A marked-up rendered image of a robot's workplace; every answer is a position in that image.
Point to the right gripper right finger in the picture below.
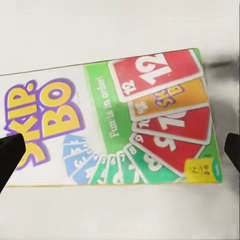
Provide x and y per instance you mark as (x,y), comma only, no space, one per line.
(232,149)

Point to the desk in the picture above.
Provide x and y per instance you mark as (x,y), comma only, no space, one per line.
(139,212)

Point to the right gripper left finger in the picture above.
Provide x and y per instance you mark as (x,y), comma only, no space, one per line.
(12,149)

